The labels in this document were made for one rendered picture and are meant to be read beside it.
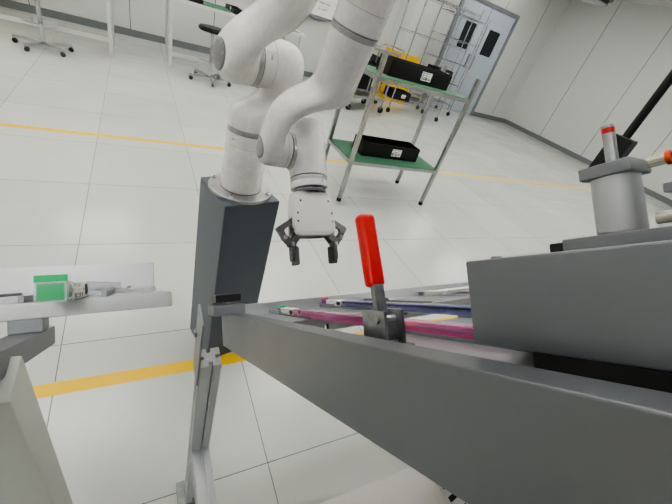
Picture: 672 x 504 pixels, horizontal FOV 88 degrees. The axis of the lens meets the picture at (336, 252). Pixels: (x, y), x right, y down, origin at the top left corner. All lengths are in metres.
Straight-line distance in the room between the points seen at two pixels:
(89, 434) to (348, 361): 1.21
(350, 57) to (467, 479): 0.64
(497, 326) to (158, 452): 1.23
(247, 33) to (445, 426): 0.86
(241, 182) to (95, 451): 0.90
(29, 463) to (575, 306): 0.60
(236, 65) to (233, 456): 1.13
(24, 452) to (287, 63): 0.88
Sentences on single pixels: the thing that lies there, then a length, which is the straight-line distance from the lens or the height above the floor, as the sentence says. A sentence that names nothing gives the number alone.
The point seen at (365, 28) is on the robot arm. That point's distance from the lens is 0.70.
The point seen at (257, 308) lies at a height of 0.73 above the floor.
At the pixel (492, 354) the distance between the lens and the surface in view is 0.25.
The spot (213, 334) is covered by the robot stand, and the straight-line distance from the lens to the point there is 1.40.
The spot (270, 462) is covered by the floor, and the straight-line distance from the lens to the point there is 1.35.
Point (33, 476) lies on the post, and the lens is 0.66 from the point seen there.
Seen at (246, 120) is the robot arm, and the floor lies 0.93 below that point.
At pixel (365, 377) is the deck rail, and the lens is 0.24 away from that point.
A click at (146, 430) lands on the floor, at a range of 1.39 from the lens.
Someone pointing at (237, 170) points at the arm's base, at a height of 0.79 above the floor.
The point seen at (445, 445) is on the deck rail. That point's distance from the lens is 0.20.
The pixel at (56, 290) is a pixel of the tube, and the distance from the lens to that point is 0.24.
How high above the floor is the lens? 1.22
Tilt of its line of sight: 33 degrees down
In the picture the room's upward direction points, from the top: 19 degrees clockwise
